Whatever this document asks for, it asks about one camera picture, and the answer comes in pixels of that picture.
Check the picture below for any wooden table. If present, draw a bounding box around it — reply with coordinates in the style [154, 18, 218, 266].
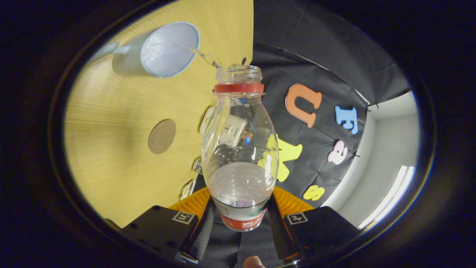
[63, 0, 254, 228]

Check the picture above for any clear plastic juice bottle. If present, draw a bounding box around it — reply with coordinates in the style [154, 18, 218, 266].
[201, 64, 279, 232]

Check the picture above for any round brown coaster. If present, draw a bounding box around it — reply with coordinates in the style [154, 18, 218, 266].
[148, 119, 177, 155]

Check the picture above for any white cup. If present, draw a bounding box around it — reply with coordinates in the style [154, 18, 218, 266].
[89, 21, 201, 79]

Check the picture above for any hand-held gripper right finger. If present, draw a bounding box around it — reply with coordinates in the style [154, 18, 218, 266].
[267, 186, 361, 261]

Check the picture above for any black backdrop cloth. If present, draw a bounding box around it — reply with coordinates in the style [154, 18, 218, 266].
[193, 0, 413, 268]

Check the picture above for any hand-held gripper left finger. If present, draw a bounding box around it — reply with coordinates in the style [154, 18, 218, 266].
[119, 187, 216, 263]

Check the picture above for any white toaster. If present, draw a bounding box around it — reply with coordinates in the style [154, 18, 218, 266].
[199, 106, 248, 147]

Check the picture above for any white divided dish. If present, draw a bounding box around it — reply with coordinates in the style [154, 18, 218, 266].
[180, 180, 198, 201]

